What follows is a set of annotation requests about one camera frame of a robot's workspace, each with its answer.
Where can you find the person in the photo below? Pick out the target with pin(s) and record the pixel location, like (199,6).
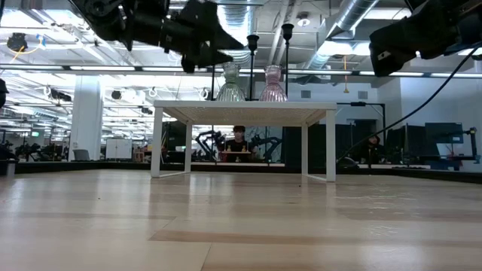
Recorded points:
(371,148)
(237,145)

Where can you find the black background robot arm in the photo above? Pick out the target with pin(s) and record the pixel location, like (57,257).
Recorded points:
(209,143)
(267,147)

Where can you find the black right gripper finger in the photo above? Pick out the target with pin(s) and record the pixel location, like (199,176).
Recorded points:
(388,52)

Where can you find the white building column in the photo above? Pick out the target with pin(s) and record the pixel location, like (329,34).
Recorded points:
(86,124)

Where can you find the dark computer monitor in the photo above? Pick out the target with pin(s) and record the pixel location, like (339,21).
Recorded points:
(444,132)

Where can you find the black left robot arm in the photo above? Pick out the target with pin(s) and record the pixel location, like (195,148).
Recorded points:
(101,19)

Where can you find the white storage cabinet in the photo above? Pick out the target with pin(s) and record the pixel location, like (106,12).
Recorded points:
(118,148)

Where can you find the round ceiling sensor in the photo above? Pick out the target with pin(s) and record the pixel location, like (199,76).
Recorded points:
(303,20)

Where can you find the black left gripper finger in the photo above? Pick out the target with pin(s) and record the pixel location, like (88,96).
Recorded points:
(222,39)
(211,58)

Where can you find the long linear ceiling light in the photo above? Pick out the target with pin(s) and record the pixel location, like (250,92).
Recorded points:
(101,68)

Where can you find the grey office chair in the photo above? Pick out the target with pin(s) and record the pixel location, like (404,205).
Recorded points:
(81,155)

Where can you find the pink ribbed glass candle holder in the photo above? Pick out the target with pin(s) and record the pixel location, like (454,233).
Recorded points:
(273,90)

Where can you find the silver ribbed ventilation duct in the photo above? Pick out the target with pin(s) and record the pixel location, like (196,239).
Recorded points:
(239,22)
(354,13)

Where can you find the white perforated metal shelf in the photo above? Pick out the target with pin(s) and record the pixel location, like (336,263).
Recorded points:
(244,107)

